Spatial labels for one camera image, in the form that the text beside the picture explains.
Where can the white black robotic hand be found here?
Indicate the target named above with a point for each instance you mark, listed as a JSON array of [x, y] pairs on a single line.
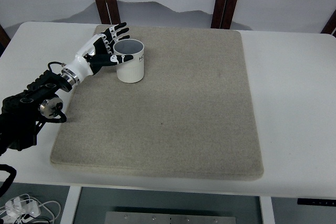
[[97, 52]]

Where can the white ribbed cup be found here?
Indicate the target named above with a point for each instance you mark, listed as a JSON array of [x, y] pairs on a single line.
[[132, 71]]

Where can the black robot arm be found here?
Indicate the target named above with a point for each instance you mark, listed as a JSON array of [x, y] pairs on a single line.
[[23, 115]]

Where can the beige felt mat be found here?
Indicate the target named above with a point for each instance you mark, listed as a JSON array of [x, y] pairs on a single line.
[[191, 116]]

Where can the black desk control panel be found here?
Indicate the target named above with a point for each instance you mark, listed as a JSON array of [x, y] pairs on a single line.
[[316, 202]]

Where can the brown wooden post far left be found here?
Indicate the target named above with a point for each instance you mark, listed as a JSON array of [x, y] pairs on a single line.
[[4, 38]]

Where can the grey metal base plate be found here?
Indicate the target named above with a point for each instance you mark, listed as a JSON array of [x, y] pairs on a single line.
[[138, 217]]

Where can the white charger with cables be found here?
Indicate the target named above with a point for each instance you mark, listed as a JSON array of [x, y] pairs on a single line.
[[28, 209]]

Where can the brown wooden post far right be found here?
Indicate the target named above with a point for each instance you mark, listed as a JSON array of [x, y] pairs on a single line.
[[329, 28]]

